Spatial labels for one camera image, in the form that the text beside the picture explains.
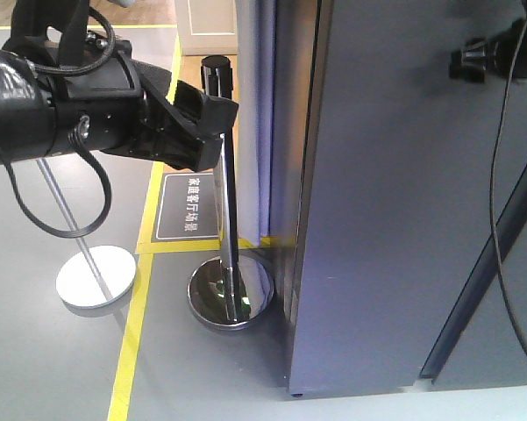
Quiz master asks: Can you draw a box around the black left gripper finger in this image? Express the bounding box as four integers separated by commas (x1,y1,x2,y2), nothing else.
135,61,209,139
151,94,239,172

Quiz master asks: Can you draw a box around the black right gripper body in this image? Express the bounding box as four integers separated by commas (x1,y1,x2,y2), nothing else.
448,1,527,83

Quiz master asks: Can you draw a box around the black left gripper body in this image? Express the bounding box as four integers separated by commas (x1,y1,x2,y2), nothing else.
47,40,189,165

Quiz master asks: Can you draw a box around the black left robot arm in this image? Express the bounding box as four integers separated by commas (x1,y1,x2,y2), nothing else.
0,1,239,171

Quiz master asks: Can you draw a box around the dark grey fridge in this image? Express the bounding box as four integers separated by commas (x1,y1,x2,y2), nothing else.
272,1,527,397

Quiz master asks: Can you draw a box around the dark floor sign sticker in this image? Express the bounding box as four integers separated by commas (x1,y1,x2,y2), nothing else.
153,172,217,242

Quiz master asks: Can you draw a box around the white panelled cabinet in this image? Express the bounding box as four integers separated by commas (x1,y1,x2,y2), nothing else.
174,0,239,56

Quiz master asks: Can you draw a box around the metal stand with round base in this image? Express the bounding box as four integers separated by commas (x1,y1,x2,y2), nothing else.
37,157,138,309

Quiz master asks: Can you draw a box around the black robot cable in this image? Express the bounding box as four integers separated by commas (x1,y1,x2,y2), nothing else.
489,0,527,382

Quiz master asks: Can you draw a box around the chrome stanchion post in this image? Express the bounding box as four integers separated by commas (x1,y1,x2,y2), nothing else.
186,54,275,331

